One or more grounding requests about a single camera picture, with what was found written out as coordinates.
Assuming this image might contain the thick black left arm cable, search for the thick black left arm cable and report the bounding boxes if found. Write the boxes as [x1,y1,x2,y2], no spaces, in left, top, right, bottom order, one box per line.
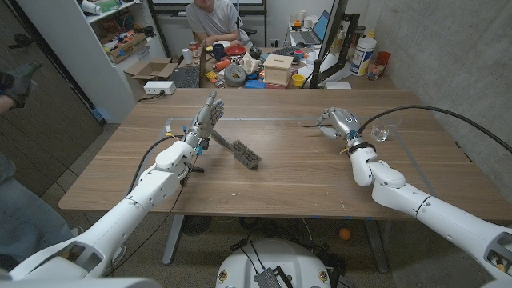
[126,134,187,195]

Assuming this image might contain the red bowl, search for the red bowl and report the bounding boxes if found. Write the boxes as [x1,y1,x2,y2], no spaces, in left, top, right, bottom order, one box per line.
[224,45,248,58]

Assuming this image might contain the black floor fan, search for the black floor fan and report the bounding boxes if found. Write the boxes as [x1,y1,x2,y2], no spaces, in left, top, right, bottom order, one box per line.
[182,215,213,237]

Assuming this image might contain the white canister blue label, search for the white canister blue label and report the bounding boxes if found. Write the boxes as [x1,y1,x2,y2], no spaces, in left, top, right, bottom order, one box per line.
[350,28,378,77]

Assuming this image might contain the grey bristle brush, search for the grey bristle brush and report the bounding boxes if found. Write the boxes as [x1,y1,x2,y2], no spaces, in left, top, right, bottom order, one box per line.
[210,129,263,172]

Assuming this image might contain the operator bare forearm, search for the operator bare forearm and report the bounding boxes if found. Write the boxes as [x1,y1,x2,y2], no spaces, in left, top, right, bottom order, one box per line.
[0,94,18,118]

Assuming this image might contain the cardboard box of clutter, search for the cardboard box of clutter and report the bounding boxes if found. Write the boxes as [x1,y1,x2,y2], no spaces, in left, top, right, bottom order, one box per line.
[102,31,149,65]

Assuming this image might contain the grey duct tape roll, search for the grey duct tape roll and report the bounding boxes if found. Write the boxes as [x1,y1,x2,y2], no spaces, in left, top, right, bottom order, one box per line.
[223,64,248,88]

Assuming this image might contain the wooden box with slot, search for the wooden box with slot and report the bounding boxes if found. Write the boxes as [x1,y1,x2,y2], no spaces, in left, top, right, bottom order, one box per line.
[262,54,294,86]

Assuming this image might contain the operator grey clothed body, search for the operator grey clothed body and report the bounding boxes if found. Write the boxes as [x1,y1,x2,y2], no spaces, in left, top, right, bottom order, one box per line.
[0,154,76,273]

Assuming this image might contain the open cardboard box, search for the open cardboard box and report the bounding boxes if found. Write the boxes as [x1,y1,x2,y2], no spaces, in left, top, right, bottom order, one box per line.
[123,58,179,101]

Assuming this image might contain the dark blue mug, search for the dark blue mug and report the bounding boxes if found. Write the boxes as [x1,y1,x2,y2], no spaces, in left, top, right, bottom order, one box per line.
[211,42,226,62]

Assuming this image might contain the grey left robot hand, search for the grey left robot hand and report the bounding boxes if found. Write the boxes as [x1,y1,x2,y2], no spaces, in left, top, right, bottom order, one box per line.
[182,90,225,149]

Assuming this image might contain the silver laptop blue screen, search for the silver laptop blue screen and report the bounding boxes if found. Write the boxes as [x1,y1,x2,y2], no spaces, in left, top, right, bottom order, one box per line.
[290,10,332,46]

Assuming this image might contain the black open laptop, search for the black open laptop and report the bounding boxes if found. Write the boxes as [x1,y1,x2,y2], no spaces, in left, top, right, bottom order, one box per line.
[167,38,207,90]

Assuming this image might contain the black monitor on stand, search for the black monitor on stand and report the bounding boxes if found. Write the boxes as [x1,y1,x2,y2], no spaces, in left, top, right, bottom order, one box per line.
[310,0,361,89]

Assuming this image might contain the white shelf unit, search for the white shelf unit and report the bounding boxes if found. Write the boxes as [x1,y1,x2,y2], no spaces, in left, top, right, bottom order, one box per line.
[15,0,167,125]

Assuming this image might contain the black door handle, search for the black door handle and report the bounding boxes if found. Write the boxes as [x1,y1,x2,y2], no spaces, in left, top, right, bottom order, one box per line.
[7,34,35,50]

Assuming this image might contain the white power strip box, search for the white power strip box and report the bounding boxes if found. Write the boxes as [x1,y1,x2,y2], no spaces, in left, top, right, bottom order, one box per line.
[142,80,177,96]

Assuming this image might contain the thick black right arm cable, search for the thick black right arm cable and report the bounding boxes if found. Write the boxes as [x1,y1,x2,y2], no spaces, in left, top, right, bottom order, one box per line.
[357,104,512,155]

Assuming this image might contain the seated person grey shirt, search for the seated person grey shirt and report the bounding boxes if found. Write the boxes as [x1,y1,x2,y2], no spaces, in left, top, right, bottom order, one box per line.
[185,0,254,49]

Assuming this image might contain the grey table leg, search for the grey table leg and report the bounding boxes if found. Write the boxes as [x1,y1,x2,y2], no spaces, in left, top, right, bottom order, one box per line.
[162,214,185,266]
[362,218,391,274]

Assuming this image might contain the clear glass cup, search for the clear glass cup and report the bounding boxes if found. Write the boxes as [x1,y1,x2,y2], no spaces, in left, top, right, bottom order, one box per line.
[370,114,402,143]

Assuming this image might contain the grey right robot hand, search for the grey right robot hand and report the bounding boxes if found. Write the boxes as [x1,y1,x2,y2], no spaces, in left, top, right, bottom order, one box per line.
[318,106,364,142]

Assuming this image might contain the orange hand tool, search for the orange hand tool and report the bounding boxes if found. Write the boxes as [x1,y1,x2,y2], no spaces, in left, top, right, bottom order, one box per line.
[211,58,232,73]

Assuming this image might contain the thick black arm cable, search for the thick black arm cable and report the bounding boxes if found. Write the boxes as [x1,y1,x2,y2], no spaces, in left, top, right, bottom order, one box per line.
[126,134,187,195]
[357,104,512,155]

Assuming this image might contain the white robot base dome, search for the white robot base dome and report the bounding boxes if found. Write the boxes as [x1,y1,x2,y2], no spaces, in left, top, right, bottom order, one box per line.
[215,238,333,288]

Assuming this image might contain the beige crumpled cloth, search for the beige crumpled cloth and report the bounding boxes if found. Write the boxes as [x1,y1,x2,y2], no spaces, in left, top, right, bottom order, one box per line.
[238,51,262,75]

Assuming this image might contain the glass with small items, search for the glass with small items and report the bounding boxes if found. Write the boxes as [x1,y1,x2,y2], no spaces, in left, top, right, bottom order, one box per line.
[366,59,387,82]

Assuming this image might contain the operator black gloved hand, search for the operator black gloved hand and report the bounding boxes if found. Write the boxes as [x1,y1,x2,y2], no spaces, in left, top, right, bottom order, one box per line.
[0,60,44,110]

